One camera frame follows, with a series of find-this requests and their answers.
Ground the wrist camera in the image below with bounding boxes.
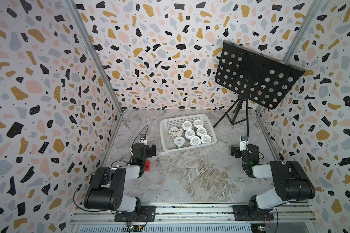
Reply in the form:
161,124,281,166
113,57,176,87
240,136,249,151
139,135,147,145

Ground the black perforated music stand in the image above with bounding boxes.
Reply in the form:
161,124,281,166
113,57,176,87
215,41,306,125

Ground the red tag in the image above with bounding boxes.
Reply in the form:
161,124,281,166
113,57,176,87
145,161,150,172

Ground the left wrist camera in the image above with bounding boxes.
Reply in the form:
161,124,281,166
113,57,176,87
139,135,147,145

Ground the white plastic basket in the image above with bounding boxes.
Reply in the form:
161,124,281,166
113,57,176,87
160,114,217,153

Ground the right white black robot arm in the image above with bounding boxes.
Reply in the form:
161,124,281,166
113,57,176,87
230,144,316,220

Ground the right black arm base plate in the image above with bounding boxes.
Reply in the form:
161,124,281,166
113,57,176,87
232,205,275,221

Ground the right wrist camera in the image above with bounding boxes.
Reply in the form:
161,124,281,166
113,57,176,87
240,136,249,151

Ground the aluminium front rail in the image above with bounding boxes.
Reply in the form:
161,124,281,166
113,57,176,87
71,203,321,233

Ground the Chobani yogurt cup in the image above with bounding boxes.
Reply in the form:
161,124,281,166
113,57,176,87
169,126,183,138

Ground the white teardrop lid yogurt cup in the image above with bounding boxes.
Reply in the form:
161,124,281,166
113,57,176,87
174,136,185,148

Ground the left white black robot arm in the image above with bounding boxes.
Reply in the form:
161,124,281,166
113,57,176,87
83,143,157,215

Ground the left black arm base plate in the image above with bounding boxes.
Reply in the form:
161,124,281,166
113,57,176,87
114,205,156,222

